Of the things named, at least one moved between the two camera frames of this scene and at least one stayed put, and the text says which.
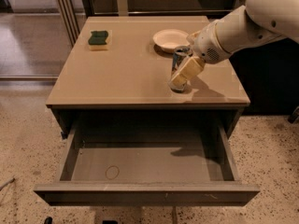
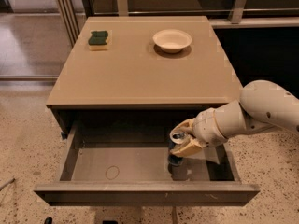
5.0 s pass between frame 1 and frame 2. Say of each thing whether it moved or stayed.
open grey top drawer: stayed
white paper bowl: stayed
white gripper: moved
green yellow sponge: stayed
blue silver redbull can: moved
